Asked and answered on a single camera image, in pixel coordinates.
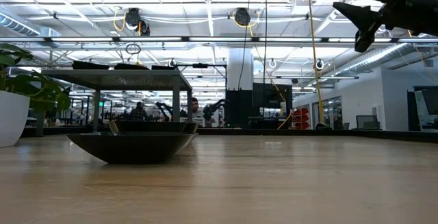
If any tall black cabinet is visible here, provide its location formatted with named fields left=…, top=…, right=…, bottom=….
left=224, top=88, right=255, bottom=129

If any black ceiling cord reel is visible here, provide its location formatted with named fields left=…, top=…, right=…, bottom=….
left=124, top=7, right=152, bottom=37
left=233, top=7, right=252, bottom=27

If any black rounded square plate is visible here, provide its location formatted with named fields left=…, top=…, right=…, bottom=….
left=114, top=62, right=151, bottom=71

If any person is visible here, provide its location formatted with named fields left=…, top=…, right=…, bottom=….
left=190, top=97, right=206, bottom=119
left=128, top=101, right=149, bottom=121

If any black hanging cable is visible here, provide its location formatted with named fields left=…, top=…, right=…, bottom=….
left=262, top=0, right=270, bottom=84

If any grey monitor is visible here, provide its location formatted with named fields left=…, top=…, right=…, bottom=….
left=355, top=114, right=382, bottom=130

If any black aluminium table frame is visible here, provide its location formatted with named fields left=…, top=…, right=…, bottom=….
left=20, top=125, right=438, bottom=145

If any large black monitor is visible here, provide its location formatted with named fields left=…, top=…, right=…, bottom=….
left=252, top=82, right=294, bottom=110

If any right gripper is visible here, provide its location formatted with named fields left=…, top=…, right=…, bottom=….
left=333, top=0, right=438, bottom=53

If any grey perforated metal shelf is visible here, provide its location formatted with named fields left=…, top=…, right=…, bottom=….
left=36, top=68, right=193, bottom=138

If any red bin stack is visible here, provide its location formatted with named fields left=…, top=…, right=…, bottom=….
left=292, top=107, right=311, bottom=130

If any yellow hanging cable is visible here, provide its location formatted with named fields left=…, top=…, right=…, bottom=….
left=305, top=0, right=326, bottom=125

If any green plant in white pot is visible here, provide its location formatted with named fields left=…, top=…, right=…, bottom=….
left=0, top=42, right=72, bottom=149

